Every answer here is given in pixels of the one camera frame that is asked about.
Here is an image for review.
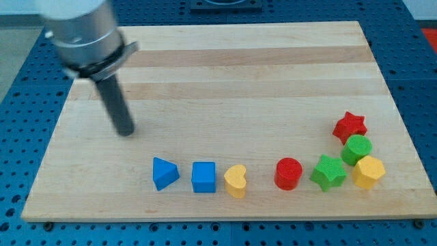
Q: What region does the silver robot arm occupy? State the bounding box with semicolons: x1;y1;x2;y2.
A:
35;0;139;81

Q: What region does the blue triangle block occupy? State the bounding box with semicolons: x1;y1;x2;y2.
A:
152;157;180;191

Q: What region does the green star block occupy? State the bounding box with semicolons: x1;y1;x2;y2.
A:
310;154;348;192

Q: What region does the red star block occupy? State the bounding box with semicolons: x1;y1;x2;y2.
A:
332;111;367;145

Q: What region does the wooden board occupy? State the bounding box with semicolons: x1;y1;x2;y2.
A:
21;21;436;222

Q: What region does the blue cube block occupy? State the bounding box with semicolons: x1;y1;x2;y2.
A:
191;162;216;193

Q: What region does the yellow heart block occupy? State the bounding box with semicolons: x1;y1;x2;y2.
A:
223;164;247;199

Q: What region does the red cylinder block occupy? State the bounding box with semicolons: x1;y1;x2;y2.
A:
274;157;303;191

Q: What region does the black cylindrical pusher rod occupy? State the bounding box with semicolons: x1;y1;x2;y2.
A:
95;75;135;137

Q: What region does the green cylinder block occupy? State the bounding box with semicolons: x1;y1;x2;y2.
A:
341;135;373;166

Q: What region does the yellow hexagon block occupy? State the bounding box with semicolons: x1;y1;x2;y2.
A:
352;155;386;190

